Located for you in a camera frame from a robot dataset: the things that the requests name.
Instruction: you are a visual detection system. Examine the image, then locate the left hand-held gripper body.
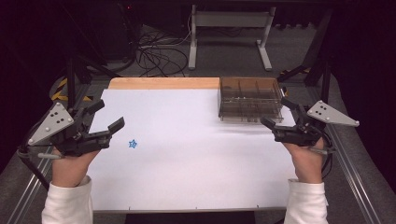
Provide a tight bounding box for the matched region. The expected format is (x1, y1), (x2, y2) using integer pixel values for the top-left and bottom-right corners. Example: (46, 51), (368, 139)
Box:
(27, 102), (111, 160)

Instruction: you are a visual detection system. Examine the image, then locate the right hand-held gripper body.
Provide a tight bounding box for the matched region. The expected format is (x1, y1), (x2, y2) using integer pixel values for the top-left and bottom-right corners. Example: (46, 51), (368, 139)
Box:
(275, 100), (361, 156)

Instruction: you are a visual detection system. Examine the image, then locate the person's left hand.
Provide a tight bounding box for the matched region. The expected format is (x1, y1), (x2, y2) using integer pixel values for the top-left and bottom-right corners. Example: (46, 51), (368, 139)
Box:
(50, 148), (101, 189)

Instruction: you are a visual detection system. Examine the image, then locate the person's right hand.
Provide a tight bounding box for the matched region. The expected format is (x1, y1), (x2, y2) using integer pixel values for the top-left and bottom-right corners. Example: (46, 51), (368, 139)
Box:
(282, 139), (325, 185)

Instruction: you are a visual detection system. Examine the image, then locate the clear plastic compartment box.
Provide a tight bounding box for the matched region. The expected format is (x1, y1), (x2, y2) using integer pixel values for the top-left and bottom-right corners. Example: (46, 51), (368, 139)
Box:
(218, 76), (285, 123)

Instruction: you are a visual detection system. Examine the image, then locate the black tripod stand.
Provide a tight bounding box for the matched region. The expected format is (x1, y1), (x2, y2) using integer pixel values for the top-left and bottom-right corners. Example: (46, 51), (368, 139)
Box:
(64, 54), (123, 110)

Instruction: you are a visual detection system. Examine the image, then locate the yellow black hazard tape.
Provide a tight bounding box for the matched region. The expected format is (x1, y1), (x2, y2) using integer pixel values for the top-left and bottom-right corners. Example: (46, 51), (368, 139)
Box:
(50, 77), (93, 103)

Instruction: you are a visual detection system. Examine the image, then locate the black metal stand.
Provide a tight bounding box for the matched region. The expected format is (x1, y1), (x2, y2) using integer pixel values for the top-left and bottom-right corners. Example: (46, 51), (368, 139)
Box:
(277, 8), (333, 105)

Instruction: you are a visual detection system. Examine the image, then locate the white table cover sheet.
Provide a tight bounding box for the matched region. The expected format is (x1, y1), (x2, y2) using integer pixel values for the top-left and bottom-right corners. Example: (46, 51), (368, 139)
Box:
(86, 88), (299, 213)

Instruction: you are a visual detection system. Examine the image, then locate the right hand-held gripper black cable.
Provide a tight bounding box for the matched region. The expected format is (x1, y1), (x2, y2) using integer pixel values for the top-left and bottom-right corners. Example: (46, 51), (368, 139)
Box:
(320, 132), (334, 180)

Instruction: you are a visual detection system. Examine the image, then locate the hand-held gripper black cable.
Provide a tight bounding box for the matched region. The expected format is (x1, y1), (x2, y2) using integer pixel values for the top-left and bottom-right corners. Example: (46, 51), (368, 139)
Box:
(16, 122), (51, 191)
(320, 132), (334, 180)

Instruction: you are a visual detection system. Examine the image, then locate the left hand-held gripper black cable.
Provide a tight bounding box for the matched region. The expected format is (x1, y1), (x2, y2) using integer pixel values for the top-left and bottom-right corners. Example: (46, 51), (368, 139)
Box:
(16, 122), (51, 191)

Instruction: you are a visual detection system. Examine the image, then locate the aluminium table rail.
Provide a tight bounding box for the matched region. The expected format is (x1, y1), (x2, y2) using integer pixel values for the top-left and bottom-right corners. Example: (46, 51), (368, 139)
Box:
(7, 146), (54, 224)
(306, 87), (383, 224)

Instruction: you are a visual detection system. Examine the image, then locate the tangle of black floor cables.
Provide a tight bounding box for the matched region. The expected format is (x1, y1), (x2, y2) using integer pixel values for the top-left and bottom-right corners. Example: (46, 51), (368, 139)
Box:
(135, 26), (191, 78)

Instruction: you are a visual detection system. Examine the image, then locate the white metal stand frame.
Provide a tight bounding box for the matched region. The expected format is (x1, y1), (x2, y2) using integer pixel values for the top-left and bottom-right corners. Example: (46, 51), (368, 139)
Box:
(188, 4), (277, 72)

